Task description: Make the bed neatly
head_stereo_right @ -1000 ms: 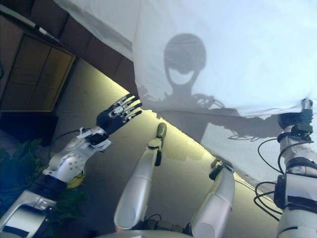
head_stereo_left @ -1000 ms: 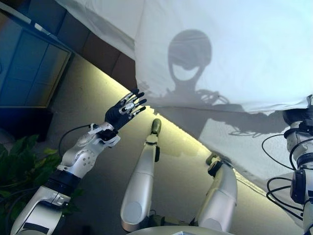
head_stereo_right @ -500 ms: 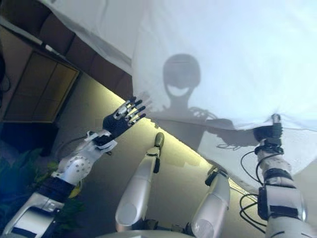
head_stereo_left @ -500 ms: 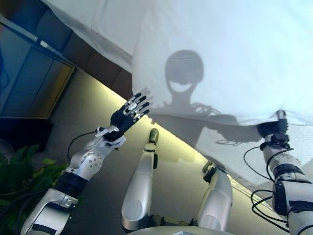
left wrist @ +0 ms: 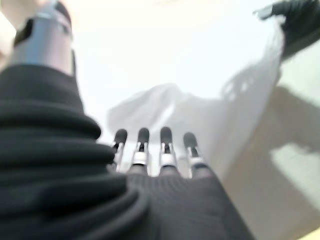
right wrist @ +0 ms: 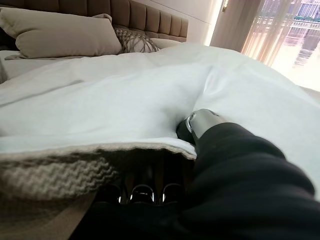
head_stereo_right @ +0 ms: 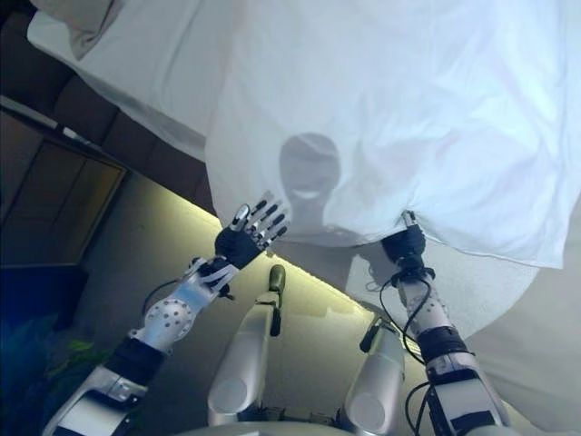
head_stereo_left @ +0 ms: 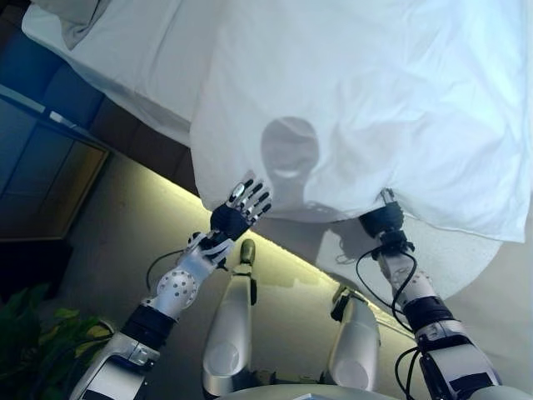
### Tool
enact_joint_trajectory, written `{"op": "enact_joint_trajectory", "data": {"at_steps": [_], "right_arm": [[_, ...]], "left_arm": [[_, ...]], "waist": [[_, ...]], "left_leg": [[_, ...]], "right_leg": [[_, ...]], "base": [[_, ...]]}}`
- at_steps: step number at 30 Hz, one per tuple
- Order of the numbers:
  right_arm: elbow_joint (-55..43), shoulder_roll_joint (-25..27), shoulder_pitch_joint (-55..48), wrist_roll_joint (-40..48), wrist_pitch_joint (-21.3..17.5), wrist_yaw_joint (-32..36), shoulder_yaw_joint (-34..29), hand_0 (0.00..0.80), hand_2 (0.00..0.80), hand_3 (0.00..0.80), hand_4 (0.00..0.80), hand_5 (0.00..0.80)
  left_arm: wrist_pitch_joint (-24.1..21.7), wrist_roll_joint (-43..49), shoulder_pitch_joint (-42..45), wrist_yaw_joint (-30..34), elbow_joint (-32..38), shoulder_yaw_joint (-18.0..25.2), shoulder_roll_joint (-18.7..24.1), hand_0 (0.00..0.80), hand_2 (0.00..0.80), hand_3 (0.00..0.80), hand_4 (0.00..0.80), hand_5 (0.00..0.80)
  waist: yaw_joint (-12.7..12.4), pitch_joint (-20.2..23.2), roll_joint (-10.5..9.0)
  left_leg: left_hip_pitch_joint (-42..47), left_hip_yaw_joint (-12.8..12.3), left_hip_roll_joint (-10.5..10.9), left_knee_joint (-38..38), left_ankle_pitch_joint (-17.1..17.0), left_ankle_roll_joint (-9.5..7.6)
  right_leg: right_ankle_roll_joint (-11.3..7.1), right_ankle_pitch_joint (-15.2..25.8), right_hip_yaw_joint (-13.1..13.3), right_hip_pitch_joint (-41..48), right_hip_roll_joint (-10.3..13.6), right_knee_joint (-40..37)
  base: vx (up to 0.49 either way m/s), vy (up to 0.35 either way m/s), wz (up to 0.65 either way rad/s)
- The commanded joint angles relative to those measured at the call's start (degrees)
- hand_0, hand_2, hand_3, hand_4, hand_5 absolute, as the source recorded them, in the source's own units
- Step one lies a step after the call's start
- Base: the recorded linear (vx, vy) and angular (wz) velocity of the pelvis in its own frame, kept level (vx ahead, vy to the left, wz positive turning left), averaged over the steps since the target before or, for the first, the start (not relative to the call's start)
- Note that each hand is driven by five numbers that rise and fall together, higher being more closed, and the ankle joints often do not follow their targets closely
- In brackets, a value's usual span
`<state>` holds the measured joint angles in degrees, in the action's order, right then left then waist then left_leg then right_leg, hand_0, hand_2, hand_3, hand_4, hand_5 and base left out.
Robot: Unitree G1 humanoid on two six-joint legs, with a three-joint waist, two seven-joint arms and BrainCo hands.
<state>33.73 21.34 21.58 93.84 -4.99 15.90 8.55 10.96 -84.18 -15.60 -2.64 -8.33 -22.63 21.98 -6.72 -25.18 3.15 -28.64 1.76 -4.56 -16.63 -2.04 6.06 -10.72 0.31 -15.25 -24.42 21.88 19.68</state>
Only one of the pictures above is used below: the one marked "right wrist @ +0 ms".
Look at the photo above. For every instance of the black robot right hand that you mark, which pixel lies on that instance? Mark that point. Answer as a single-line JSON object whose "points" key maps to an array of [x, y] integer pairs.
{"points": [[237, 187]]}

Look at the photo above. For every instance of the white duvet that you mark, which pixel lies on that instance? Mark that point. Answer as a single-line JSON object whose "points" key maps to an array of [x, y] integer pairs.
{"points": [[125, 100]]}

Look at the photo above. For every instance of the beige knit blanket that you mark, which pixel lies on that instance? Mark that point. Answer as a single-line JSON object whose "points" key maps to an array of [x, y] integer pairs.
{"points": [[50, 175]]}

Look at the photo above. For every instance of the white bed sheet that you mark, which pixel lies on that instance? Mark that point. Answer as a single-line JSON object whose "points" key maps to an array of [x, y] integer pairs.
{"points": [[30, 67]]}

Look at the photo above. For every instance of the sheer pink curtain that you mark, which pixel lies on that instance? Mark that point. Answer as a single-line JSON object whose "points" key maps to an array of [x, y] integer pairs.
{"points": [[255, 30]]}

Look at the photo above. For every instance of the fringed knit cushion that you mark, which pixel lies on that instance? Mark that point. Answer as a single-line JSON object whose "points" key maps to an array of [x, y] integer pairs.
{"points": [[135, 42]]}

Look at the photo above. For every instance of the tufted upholstered headboard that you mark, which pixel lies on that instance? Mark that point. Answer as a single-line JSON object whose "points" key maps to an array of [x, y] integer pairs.
{"points": [[155, 17]]}

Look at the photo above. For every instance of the large beige pillow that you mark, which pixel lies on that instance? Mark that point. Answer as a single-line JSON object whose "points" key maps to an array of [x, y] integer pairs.
{"points": [[62, 37]]}

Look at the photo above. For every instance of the gold wall fixture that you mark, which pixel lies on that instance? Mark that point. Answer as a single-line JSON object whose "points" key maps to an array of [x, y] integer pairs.
{"points": [[225, 5]]}

